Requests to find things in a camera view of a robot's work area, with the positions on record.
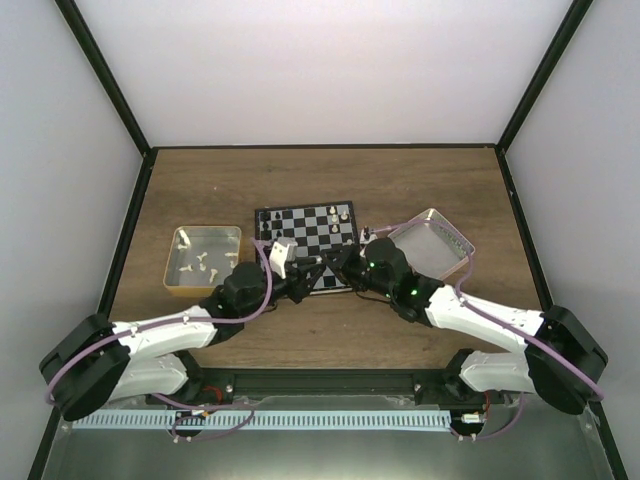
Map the black and silver chessboard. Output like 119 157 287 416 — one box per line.
254 200 361 296

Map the black enclosure frame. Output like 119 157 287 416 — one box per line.
27 0 629 480

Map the gold metal tin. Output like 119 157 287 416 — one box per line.
163 225 242 298

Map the pink embossed metal tin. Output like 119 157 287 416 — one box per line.
388 208 475 280

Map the metal sheet cover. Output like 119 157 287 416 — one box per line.
42 398 612 479

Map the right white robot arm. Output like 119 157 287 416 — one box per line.
321 238 608 415

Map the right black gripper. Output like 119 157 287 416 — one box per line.
321 243 395 299

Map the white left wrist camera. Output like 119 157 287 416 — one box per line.
269 237 298 280

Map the light blue slotted strip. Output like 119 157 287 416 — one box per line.
72 410 451 432

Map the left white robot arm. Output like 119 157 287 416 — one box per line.
39 258 325 421

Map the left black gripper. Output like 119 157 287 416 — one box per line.
242 258 327 318

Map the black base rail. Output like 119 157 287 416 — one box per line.
170 368 524 407

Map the white chess piece in tin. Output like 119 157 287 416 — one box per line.
176 230 191 250

